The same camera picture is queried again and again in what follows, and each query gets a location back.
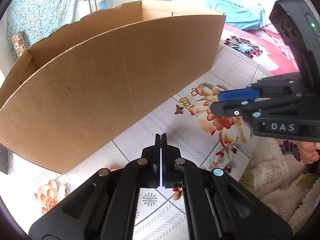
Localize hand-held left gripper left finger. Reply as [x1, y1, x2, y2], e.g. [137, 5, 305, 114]
[29, 134, 162, 240]

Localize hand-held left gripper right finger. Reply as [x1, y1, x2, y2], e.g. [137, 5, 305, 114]
[162, 134, 293, 240]

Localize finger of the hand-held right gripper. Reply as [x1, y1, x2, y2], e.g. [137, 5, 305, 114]
[217, 72, 304, 103]
[210, 94, 308, 120]

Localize gold butterfly outline pendant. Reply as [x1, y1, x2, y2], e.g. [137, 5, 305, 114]
[191, 84, 208, 97]

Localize brown cardboard box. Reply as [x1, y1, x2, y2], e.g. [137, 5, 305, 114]
[0, 0, 227, 174]

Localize person's right hand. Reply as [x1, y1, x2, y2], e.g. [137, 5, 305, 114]
[297, 142, 320, 165]

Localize pink flower blanket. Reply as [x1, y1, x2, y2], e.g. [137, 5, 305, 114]
[217, 22, 308, 80]

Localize blue garment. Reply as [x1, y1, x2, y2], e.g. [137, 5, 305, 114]
[172, 0, 267, 30]

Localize white fluffy blanket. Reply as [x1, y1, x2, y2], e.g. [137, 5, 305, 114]
[239, 136, 320, 235]

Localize wooden chair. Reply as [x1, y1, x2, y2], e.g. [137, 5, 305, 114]
[82, 0, 107, 13]

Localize orange checked cloth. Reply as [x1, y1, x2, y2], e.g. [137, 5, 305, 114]
[11, 31, 27, 58]

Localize teal floral cloth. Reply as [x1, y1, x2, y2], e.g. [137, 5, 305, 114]
[6, 0, 83, 60]

